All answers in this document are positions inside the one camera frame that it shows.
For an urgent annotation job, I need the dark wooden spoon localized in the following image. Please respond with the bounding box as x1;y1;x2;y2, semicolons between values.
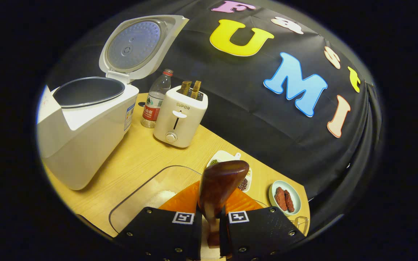
197;160;250;249

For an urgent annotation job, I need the white rice cooker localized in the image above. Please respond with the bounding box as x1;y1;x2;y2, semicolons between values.
37;14;189;191

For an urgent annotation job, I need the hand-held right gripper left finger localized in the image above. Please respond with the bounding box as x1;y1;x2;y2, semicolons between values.
115;181;203;261

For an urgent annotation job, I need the clear water bottle red label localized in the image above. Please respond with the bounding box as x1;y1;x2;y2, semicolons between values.
141;69;174;128

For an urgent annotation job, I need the red sausage piece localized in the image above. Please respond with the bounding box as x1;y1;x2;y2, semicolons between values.
274;187;288;211
284;190;295;213

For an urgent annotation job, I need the clear plastic box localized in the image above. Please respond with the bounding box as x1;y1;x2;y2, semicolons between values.
108;165;204;234

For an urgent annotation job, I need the white divided grain dish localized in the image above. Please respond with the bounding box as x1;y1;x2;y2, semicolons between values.
206;150;253;192

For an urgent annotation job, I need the light green plate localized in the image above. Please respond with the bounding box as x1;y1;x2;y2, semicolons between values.
269;180;302;216

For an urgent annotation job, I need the white toaster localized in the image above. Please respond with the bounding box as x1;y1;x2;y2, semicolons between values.
153;85;208;148

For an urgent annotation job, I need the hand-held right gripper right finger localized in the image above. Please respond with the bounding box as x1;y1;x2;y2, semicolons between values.
219;187;307;261

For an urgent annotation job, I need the glass chopstick holder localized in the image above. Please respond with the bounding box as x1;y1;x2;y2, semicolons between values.
291;216;309;236

